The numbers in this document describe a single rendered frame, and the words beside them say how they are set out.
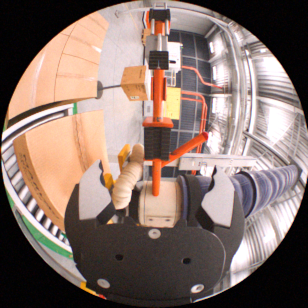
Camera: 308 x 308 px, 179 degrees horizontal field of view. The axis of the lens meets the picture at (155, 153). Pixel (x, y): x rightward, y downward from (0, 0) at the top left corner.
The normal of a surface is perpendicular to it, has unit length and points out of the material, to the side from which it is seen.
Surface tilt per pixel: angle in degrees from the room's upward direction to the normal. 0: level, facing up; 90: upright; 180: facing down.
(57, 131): 0
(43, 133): 0
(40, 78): 0
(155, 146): 90
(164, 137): 90
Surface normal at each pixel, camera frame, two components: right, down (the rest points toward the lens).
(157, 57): -0.04, 0.25
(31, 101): 1.00, 0.04
